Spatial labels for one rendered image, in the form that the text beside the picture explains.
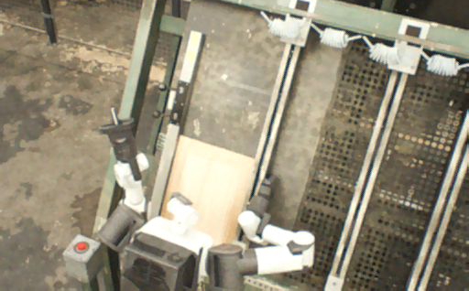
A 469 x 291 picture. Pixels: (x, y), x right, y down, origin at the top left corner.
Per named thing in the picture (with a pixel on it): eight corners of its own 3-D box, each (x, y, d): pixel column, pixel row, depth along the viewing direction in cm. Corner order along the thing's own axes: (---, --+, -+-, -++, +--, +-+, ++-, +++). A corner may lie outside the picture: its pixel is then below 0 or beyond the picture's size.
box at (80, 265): (68, 276, 238) (61, 253, 226) (83, 257, 247) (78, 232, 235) (90, 285, 235) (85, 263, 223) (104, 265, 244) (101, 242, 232)
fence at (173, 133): (147, 230, 245) (143, 231, 241) (194, 31, 229) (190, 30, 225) (157, 233, 244) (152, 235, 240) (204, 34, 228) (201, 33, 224)
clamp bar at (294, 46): (226, 259, 234) (209, 278, 212) (297, -3, 214) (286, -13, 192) (246, 266, 232) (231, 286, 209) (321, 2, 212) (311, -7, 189)
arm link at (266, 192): (278, 199, 222) (267, 221, 215) (256, 191, 224) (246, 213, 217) (278, 182, 212) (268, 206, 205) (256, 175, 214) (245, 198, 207)
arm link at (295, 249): (321, 246, 181) (258, 253, 177) (319, 277, 186) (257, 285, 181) (310, 230, 192) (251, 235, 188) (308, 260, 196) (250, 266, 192)
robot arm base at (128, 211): (126, 253, 197) (118, 256, 186) (101, 233, 199) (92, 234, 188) (151, 221, 199) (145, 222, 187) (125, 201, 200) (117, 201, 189)
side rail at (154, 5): (107, 210, 257) (95, 215, 246) (158, -13, 238) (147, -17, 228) (118, 213, 255) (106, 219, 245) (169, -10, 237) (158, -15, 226)
